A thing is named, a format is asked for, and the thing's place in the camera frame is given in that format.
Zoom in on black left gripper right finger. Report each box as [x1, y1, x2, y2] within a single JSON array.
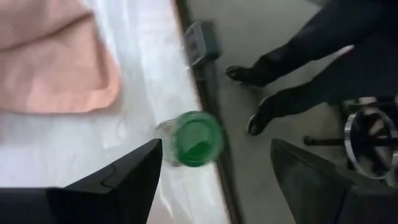
[[270, 138, 398, 224]]

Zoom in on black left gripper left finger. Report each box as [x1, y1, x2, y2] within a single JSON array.
[[0, 138, 164, 224]]

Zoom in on green-lid spice jar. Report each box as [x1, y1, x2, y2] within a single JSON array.
[[152, 110, 225, 168]]

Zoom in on office chair base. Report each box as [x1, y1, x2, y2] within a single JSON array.
[[303, 96, 398, 187]]

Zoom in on beige cloth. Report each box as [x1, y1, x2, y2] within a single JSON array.
[[0, 0, 122, 114]]

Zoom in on person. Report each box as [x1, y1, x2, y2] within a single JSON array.
[[225, 0, 398, 137]]

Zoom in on black metal table frame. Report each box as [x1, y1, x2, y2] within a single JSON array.
[[172, 0, 245, 224]]

